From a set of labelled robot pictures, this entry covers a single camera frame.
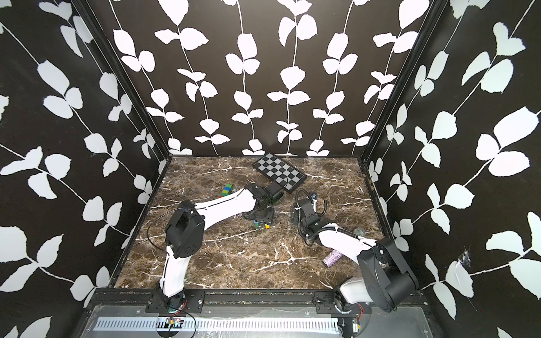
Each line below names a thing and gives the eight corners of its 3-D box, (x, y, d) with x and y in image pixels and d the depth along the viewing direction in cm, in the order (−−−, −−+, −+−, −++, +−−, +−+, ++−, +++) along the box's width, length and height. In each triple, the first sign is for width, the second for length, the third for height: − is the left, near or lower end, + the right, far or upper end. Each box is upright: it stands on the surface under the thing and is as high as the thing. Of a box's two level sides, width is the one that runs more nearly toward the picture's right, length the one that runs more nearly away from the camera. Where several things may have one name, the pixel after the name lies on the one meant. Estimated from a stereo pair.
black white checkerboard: (251, 167, 117) (250, 165, 115) (269, 153, 125) (269, 150, 123) (289, 195, 105) (289, 192, 104) (307, 177, 113) (307, 174, 111)
